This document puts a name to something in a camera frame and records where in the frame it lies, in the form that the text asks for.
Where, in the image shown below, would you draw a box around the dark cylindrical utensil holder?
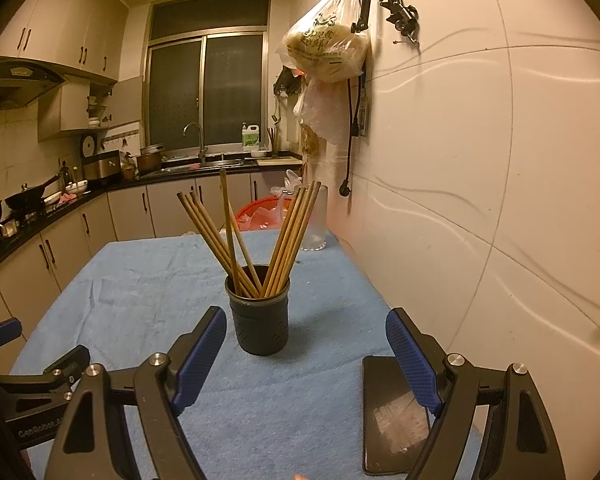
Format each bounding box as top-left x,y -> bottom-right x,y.
224,276 -> 290,356

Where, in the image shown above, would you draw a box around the kitchen window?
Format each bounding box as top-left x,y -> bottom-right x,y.
145,0 -> 270,154

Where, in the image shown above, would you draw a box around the black smartphone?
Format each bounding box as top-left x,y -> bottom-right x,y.
362,356 -> 430,477

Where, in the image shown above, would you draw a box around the blue towel table cover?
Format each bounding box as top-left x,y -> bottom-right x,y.
12,235 -> 390,479

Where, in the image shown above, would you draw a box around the black wok on stove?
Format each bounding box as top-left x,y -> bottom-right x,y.
5,174 -> 59,212

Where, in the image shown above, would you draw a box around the cooking pot on counter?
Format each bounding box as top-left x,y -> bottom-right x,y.
136,144 -> 164,176

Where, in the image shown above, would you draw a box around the red plastic basket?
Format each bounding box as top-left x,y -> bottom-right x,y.
235,196 -> 291,232

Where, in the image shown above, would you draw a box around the sink faucet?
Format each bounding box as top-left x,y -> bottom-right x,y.
182,121 -> 209,164

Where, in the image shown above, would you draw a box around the long wooden chopstick centre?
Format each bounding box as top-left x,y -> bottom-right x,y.
263,186 -> 304,298

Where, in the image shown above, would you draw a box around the range hood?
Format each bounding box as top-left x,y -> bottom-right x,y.
0,58 -> 65,110

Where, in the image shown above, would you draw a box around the green detergent bottle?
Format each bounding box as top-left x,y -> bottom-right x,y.
242,122 -> 260,152

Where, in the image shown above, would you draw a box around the upper wall cabinets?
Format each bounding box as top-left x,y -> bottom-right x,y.
0,0 -> 129,80

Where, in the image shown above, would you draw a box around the plastic bag hanging on wall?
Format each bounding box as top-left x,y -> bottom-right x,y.
276,0 -> 370,84

